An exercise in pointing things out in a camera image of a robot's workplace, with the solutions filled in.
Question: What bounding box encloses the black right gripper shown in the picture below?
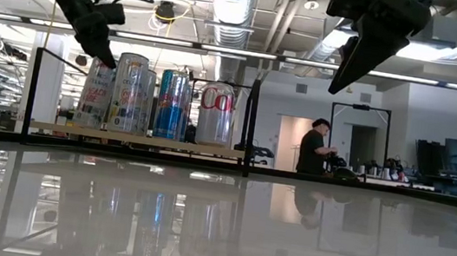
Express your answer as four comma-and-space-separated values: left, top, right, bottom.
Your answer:
327, 0, 434, 106

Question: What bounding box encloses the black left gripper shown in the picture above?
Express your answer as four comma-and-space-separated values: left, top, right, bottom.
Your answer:
24, 0, 130, 71

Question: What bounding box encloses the white Celsius peach can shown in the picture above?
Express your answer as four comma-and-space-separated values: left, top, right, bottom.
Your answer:
71, 53, 119, 132

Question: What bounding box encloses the white Celsius tropical can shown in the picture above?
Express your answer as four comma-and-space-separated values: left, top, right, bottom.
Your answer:
105, 50, 152, 136
138, 69, 160, 137

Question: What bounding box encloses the blue silver Red Bull can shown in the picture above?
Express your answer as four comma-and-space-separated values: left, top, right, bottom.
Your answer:
151, 67, 196, 143

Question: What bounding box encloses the silver Diet Coke can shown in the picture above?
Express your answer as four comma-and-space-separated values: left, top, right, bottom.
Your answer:
193, 79, 238, 149

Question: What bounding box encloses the standing person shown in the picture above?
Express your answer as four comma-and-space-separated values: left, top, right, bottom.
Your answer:
295, 115, 343, 179

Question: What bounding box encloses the black bag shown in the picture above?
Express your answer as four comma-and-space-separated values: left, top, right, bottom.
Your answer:
325, 154, 362, 182

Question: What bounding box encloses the black monitor back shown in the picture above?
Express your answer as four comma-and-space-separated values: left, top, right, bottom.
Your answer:
411, 138, 447, 180

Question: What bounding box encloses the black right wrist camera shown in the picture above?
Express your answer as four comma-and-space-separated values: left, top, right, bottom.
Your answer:
326, 0, 382, 24

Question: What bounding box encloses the black gantry frame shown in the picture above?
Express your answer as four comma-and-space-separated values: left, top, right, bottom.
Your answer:
323, 100, 395, 181

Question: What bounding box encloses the black overhead camera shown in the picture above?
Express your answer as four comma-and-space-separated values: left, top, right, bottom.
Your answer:
153, 0, 179, 26

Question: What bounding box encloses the wooden shelf with black frame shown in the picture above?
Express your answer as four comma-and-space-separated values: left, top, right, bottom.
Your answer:
18, 45, 263, 179

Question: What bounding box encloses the silver ventilation duct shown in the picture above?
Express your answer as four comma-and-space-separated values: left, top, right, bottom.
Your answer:
197, 0, 268, 88

